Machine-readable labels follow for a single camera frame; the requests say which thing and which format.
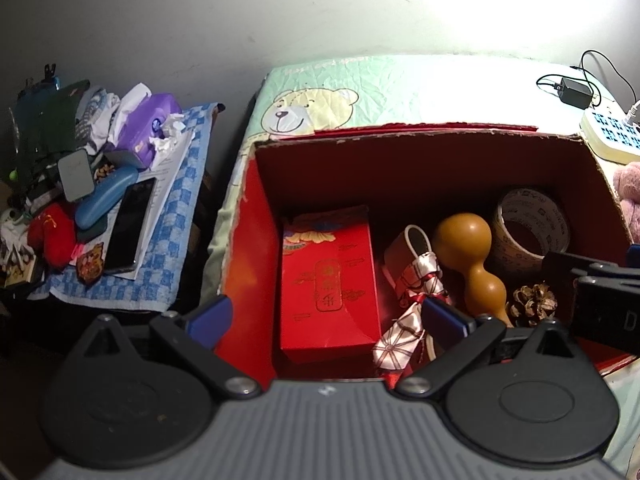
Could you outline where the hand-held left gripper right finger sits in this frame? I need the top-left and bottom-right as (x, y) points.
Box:
(395, 296), (581, 397)

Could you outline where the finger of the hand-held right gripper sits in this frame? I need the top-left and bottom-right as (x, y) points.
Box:
(542, 251), (640, 281)

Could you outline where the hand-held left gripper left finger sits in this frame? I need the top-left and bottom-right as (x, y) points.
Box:
(72, 294), (263, 402)

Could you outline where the printed packing tape roll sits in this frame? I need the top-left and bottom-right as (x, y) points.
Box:
(491, 188), (571, 273)

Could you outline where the brown pine cone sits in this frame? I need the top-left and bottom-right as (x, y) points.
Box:
(506, 282), (558, 328)

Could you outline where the brown mini bag with scarf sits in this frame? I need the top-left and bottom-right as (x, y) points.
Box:
(372, 224), (453, 375)

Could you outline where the orange wooden gourd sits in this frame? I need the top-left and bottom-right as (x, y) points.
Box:
(432, 212), (513, 328)

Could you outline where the red gift box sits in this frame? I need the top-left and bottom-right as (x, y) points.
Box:
(279, 205), (383, 365)

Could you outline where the red cardboard box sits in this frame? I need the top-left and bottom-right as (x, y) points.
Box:
(218, 121), (640, 380)

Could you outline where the light pink plush toy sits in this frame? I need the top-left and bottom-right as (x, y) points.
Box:
(621, 195), (640, 243)

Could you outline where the blue checkered cloth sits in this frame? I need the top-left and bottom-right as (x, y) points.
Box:
(27, 102), (226, 313)

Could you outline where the mauve teddy bear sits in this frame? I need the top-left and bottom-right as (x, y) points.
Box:
(614, 160), (640, 198)

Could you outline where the white power strip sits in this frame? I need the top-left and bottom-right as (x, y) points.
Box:
(580, 102), (640, 165)

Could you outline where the black smartphone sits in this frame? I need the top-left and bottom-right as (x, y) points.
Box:
(102, 176), (157, 276)

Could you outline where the embroidered badge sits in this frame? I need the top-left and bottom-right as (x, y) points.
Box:
(76, 242), (106, 286)

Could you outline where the white paper sheet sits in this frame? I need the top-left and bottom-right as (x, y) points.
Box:
(107, 130), (196, 281)

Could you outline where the blue glasses case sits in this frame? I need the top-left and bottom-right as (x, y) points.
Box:
(75, 164), (138, 231)

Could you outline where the red plush toy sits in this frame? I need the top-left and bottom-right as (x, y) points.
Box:
(27, 203), (78, 268)

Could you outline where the black power adapter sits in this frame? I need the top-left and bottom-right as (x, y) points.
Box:
(557, 77), (593, 109)

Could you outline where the crumpled white tissue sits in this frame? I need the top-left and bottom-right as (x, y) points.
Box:
(150, 112), (196, 171)

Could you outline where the grey small box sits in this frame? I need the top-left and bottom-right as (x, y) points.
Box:
(57, 154), (95, 203)

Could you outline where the purple tissue pack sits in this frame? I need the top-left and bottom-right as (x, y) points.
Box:
(112, 92), (183, 168)

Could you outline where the striped cloth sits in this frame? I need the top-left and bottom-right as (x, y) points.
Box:
(75, 87), (121, 153)

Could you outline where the dark green bag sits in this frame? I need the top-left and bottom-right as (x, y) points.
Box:
(12, 80), (91, 181)

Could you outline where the black cable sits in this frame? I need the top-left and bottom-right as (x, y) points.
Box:
(536, 50), (640, 106)

